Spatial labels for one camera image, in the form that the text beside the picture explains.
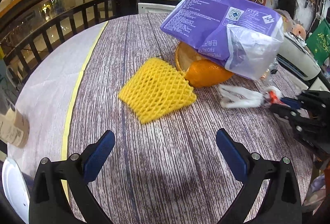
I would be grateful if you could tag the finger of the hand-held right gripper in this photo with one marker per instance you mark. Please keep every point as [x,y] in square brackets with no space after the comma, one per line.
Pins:
[282,111]
[291,103]

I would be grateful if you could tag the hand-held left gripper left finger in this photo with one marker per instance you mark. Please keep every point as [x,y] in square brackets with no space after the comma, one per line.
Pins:
[99,157]

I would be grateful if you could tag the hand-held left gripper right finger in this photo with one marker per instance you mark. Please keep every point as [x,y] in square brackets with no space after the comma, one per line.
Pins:
[232,157]

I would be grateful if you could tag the white plastic bag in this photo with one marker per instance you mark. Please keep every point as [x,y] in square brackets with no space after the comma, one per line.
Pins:
[242,97]

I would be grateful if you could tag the white printer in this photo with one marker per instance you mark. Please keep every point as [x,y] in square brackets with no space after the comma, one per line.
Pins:
[296,56]

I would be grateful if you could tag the green tote bag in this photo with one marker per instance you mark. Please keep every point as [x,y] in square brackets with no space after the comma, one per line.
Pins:
[319,41]

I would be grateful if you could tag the pink plush toy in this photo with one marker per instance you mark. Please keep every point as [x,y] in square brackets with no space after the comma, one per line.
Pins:
[299,30]

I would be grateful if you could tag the orange fruit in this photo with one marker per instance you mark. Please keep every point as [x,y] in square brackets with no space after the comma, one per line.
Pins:
[208,74]

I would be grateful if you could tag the yellow foam fruit net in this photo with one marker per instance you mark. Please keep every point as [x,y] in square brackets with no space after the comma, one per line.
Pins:
[157,90]

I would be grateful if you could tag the brown paper cup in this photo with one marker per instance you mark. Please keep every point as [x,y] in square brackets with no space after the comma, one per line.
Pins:
[14,128]

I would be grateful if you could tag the white round bin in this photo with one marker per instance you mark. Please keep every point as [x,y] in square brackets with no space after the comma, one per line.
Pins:
[14,188]

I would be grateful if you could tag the dark hanging wig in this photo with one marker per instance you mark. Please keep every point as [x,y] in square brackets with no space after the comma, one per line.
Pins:
[288,5]

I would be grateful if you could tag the wooden bowl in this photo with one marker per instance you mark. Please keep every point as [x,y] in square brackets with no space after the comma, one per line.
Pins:
[184,56]

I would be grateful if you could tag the purple tissue pack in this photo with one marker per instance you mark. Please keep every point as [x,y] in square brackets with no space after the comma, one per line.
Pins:
[206,15]

